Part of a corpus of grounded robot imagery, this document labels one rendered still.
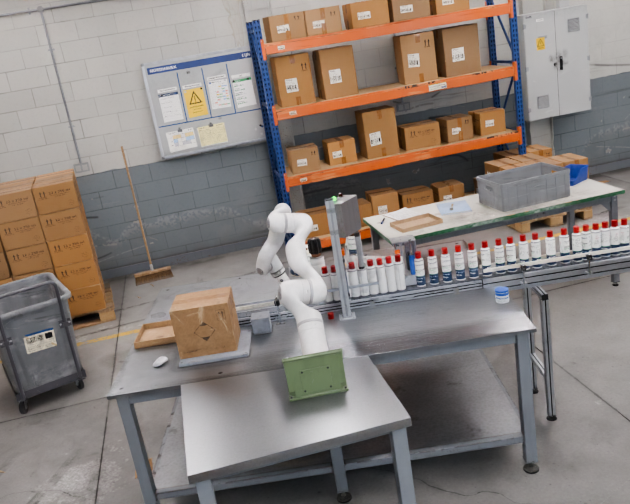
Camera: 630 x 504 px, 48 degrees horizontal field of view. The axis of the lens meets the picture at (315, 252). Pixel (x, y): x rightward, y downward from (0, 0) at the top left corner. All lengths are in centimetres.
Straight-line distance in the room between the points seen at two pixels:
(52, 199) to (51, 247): 44
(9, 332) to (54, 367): 43
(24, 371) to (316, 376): 298
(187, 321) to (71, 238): 332
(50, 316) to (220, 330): 210
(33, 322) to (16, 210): 159
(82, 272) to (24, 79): 231
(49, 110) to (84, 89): 43
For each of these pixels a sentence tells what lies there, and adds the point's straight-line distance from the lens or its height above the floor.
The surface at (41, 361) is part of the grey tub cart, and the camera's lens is 562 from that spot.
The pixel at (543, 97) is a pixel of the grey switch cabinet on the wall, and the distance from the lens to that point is 884.
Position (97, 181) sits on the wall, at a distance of 820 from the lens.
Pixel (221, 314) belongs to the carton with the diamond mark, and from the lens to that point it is 362.
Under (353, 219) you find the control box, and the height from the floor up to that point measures 136.
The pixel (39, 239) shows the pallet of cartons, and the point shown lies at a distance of 685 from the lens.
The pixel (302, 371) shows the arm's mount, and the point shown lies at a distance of 311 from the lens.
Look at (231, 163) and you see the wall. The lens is 818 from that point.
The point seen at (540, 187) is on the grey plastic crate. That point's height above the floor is 93.
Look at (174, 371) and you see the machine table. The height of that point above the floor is 83.
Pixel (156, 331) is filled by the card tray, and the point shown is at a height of 83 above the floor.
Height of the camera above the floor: 237
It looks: 18 degrees down
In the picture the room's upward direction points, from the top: 9 degrees counter-clockwise
